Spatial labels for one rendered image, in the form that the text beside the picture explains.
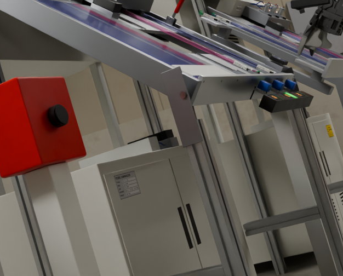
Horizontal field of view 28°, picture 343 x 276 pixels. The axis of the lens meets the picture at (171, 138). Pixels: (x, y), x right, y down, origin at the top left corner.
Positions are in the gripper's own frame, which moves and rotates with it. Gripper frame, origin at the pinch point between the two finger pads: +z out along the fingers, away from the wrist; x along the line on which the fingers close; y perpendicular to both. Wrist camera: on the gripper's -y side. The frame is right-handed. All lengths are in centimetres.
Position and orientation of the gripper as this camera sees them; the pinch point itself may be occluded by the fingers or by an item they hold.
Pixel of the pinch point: (303, 53)
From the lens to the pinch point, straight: 205.9
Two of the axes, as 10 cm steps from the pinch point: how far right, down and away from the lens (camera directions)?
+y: 8.1, 4.4, -3.8
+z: -3.5, 8.9, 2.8
